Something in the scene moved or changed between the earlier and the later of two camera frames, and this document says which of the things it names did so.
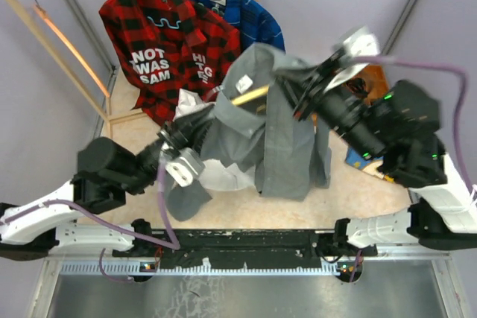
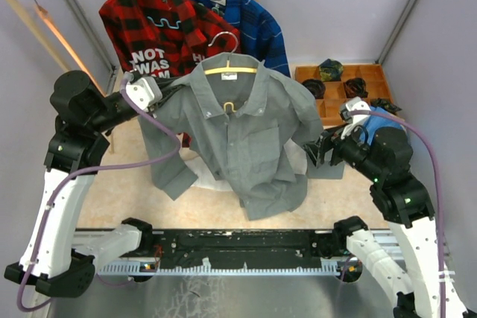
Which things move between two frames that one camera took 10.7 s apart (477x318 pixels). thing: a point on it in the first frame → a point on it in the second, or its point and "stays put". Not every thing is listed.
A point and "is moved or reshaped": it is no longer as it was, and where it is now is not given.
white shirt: x=218 y=173 → x=209 y=179
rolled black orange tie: x=358 y=86 stays put
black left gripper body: x=173 y=138 → x=156 y=105
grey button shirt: x=257 y=124 is moved or reshaped
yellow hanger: x=251 y=95 → x=229 y=69
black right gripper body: x=313 y=88 → x=346 y=149
